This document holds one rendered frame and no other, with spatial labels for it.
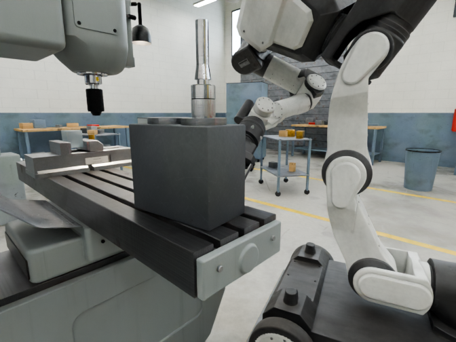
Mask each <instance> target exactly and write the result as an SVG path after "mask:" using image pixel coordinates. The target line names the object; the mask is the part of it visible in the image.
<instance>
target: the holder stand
mask: <svg viewBox="0 0 456 342"><path fill-rule="evenodd" d="M129 132H130V150H131V160H132V178H133V188H134V206H135V208H138V209H141V210H144V211H147V212H151V213H153V214H157V215H160V216H163V217H166V218H168V219H172V220H175V221H178V222H181V223H184V224H187V225H191V226H194V227H197V228H200V229H203V230H206V231H211V230H213V229H214V228H216V227H218V226H220V225H222V224H224V223H226V222H228V221H230V220H231V219H234V218H235V217H237V216H239V215H241V214H243V213H244V206H245V152H246V126H245V125H244V124H227V118H224V117H215V118H192V117H148V118H147V123H131V124H129Z"/></svg>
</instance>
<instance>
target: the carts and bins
mask: <svg viewBox="0 0 456 342"><path fill-rule="evenodd" d="M80 130H82V136H88V134H94V135H95V139H94V140H96V137H97V136H112V135H117V137H118V145H119V146H121V140H120V133H117V134H115V133H105V130H97V126H86V128H80ZM304 136H305V131H302V130H299V131H297V134H296V136H295V130H293V129H286V130H280V131H279V135H264V136H263V137H265V138H270V139H273V140H278V162H274V161H269V165H268V166H263V139H261V165H260V180H259V183H260V184H262V183H263V180H262V173H263V169H264V170H266V171H268V172H270V173H271V174H273V175H274V176H276V177H277V191H276V193H275V195H276V196H277V197H279V196H280V195H281V193H280V177H285V178H284V182H285V183H287V182H288V179H287V177H290V176H306V188H305V190H304V194H306V195H308V194H309V190H308V189H309V168H310V157H311V141H312V139H311V138H304ZM294 140H308V141H309V142H308V154H307V173H305V172H303V171H300V170H298V169H296V163H294V162H290V163H289V165H288V143H289V141H294ZM282 141H286V165H280V162H281V144H282ZM405 150H406V155H405V168H404V188H406V189H410V190H413V191H432V187H433V184H434V179H435V176H436V171H437V167H438V162H439V159H440V154H441V153H442V151H441V150H437V149H425V148H406V149H405Z"/></svg>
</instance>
